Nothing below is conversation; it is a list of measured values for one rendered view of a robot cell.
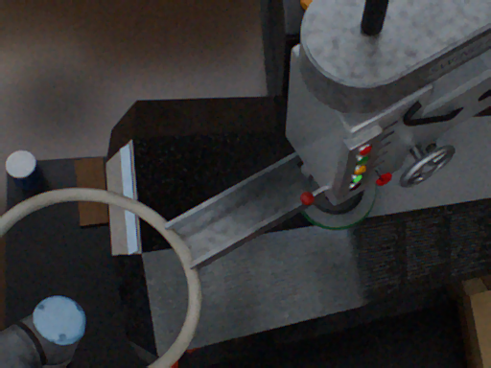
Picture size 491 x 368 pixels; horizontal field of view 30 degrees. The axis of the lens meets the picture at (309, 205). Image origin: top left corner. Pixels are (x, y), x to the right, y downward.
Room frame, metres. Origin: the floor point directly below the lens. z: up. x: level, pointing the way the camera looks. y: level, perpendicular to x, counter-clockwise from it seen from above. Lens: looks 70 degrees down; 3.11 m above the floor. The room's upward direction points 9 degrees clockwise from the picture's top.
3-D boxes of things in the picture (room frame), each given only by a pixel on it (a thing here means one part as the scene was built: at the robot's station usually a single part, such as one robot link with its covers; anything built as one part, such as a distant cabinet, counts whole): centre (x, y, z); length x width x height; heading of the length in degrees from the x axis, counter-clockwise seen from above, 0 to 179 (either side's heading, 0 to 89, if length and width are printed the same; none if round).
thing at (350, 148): (0.75, -0.08, 1.35); 0.08 x 0.03 x 0.28; 131
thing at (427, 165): (0.87, -0.23, 1.18); 0.15 x 0.10 x 0.15; 131
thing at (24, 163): (1.07, 1.00, 0.08); 0.10 x 0.10 x 0.13
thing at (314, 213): (0.88, -0.06, 0.86); 0.21 x 0.21 x 0.01
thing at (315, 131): (0.93, -0.12, 1.30); 0.36 x 0.22 x 0.45; 131
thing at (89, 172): (1.05, 0.77, 0.02); 0.25 x 0.10 x 0.01; 18
